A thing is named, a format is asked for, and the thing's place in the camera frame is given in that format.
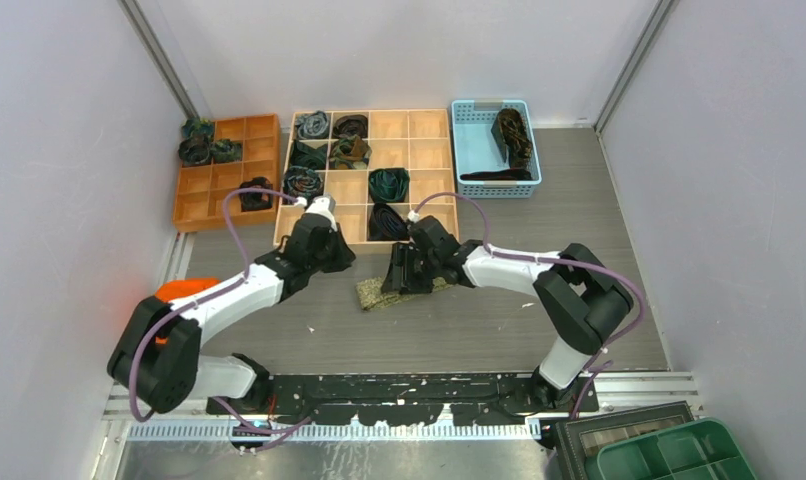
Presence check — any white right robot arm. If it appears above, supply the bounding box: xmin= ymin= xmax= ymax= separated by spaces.
xmin=381 ymin=216 xmax=644 ymax=411

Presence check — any rolled grey blue tie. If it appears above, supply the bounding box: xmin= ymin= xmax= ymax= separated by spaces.
xmin=294 ymin=110 xmax=331 ymax=140

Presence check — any rolled green orange tie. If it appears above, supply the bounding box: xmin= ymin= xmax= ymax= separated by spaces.
xmin=328 ymin=135 xmax=372 ymax=170

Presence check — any rolled dark green tie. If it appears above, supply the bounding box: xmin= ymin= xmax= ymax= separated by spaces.
xmin=288 ymin=140 xmax=329 ymax=170

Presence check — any brown orange patterned tie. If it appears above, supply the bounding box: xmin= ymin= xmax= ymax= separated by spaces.
xmin=491 ymin=108 xmax=533 ymax=170

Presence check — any rolled dark navy tie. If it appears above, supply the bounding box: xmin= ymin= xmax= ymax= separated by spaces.
xmin=367 ymin=203 xmax=409 ymax=241

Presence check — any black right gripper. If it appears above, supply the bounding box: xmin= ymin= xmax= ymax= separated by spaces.
xmin=382 ymin=241 xmax=441 ymax=294

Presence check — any rolled black orange tie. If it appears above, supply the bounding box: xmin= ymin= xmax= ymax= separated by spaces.
xmin=239 ymin=176 xmax=274 ymax=212

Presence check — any rolled blue multicolour tie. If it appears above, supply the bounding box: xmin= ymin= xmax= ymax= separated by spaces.
xmin=283 ymin=165 xmax=324 ymax=201

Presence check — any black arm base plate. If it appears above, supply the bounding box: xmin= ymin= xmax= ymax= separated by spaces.
xmin=206 ymin=372 xmax=599 ymax=427

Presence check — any rolled dark brown tie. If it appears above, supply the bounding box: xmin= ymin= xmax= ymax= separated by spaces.
xmin=332 ymin=114 xmax=369 ymax=139

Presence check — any navy red striped tie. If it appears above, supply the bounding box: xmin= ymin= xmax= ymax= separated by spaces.
xmin=460 ymin=168 xmax=533 ymax=181

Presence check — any rolled teal tie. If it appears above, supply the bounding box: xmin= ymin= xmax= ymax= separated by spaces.
xmin=180 ymin=117 xmax=215 ymax=140

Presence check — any dark framed box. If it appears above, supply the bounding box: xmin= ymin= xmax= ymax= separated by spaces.
xmin=542 ymin=401 xmax=695 ymax=479

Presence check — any light wooden compartment tray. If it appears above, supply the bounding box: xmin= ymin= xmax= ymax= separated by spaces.
xmin=273 ymin=109 xmax=461 ymax=256

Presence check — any orange cloth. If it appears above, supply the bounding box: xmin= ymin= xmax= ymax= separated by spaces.
xmin=153 ymin=277 xmax=220 ymax=346

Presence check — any aluminium frame rail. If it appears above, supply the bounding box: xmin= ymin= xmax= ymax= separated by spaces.
xmin=103 ymin=371 xmax=704 ymax=447

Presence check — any green floral patterned tie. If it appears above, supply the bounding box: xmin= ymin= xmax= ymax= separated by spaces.
xmin=355 ymin=277 xmax=452 ymax=312

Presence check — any rolled green patterned tie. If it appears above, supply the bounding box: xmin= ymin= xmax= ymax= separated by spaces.
xmin=209 ymin=139 xmax=243 ymax=164

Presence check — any orange wooden compartment tray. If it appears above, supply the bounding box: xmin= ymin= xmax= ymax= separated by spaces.
xmin=172 ymin=113 xmax=282 ymax=233

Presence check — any light blue plastic basket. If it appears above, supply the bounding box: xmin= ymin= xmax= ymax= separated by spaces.
xmin=451 ymin=99 xmax=543 ymax=199

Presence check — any rolled dark striped tie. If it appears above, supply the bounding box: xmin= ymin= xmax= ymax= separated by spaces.
xmin=177 ymin=135 xmax=212 ymax=168

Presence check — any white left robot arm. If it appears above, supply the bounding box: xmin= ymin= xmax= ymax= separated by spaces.
xmin=107 ymin=194 xmax=355 ymax=421

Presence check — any green plastic organizer bin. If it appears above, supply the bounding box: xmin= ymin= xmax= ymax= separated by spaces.
xmin=585 ymin=418 xmax=757 ymax=479

